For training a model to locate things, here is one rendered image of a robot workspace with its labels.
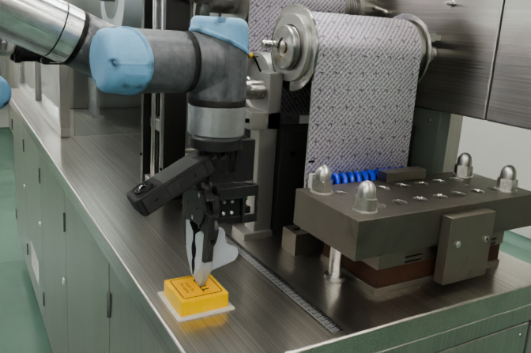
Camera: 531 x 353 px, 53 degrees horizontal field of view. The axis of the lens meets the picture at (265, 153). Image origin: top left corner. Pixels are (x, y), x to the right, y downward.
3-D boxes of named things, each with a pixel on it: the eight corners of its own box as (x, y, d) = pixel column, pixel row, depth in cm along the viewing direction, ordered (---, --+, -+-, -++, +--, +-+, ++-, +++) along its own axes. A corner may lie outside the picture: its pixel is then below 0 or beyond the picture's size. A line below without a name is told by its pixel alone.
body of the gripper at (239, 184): (257, 227, 73) (262, 140, 71) (198, 235, 69) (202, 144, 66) (232, 208, 80) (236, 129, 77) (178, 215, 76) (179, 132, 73)
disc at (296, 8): (319, 85, 86) (273, 95, 99) (321, 85, 87) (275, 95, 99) (314, -8, 86) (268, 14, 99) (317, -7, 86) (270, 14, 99)
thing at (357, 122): (303, 180, 93) (312, 73, 89) (404, 170, 105) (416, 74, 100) (305, 181, 93) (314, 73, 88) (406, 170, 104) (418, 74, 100)
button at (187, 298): (163, 294, 77) (163, 279, 76) (208, 286, 80) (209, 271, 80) (180, 318, 71) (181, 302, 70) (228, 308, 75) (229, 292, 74)
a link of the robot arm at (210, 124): (201, 109, 65) (178, 99, 72) (200, 146, 66) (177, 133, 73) (256, 108, 69) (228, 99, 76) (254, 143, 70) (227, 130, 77)
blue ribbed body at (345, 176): (309, 191, 93) (310, 172, 93) (401, 181, 104) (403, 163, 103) (321, 197, 90) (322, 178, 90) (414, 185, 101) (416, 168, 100)
